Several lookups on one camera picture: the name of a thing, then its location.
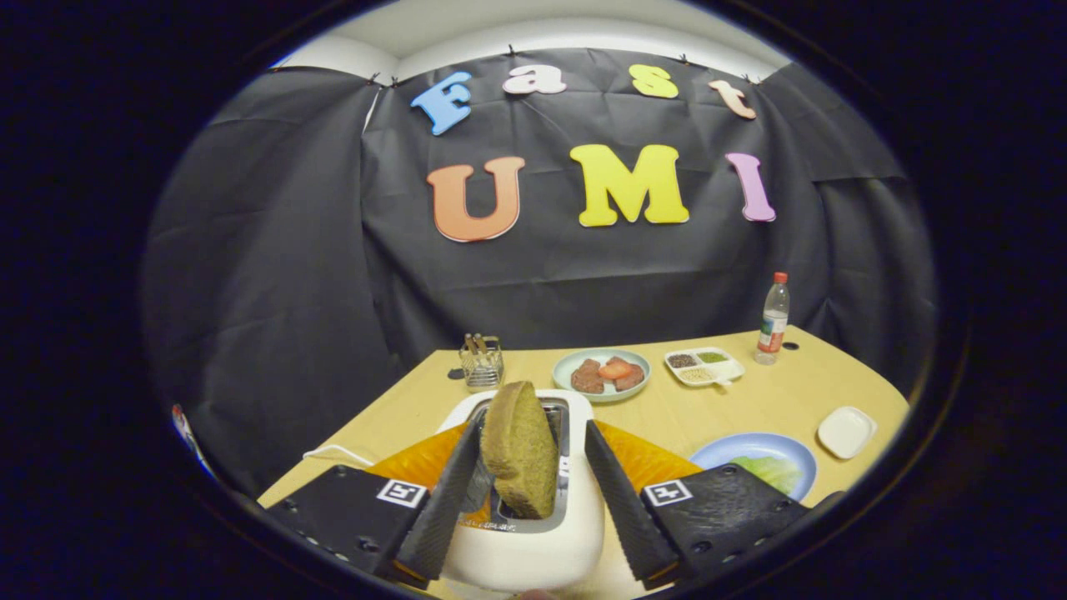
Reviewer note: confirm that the blue plate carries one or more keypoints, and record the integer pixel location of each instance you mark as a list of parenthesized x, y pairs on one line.
[(717, 454)]

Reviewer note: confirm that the green lettuce leaf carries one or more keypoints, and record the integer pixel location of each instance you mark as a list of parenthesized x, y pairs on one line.
[(771, 473)]

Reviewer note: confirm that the white rectangular plate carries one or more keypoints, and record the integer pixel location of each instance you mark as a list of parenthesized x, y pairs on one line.
[(846, 432)]

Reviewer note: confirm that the brown bread slice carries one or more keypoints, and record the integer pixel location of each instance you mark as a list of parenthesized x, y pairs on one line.
[(521, 450)]

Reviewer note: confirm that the white toaster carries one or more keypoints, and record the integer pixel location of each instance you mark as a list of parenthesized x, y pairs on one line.
[(533, 554)]

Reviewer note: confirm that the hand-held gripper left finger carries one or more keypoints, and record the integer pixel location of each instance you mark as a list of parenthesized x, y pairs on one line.
[(442, 508)]

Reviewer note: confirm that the white divided seasoning tray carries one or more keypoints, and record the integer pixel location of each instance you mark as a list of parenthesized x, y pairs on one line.
[(725, 368)]

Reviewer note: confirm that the red tomato slice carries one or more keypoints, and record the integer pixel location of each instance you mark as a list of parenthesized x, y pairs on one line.
[(615, 367)]

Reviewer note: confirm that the brown meat patty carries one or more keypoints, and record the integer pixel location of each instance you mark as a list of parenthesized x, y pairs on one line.
[(587, 379), (631, 379)]

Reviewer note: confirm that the clear bottle with red cap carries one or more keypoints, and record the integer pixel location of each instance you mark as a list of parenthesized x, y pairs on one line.
[(773, 325)]

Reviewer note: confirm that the light green plate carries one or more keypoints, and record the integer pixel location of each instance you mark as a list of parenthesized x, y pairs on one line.
[(571, 396)]

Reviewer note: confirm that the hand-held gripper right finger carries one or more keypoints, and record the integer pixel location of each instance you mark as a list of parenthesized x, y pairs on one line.
[(621, 508)]

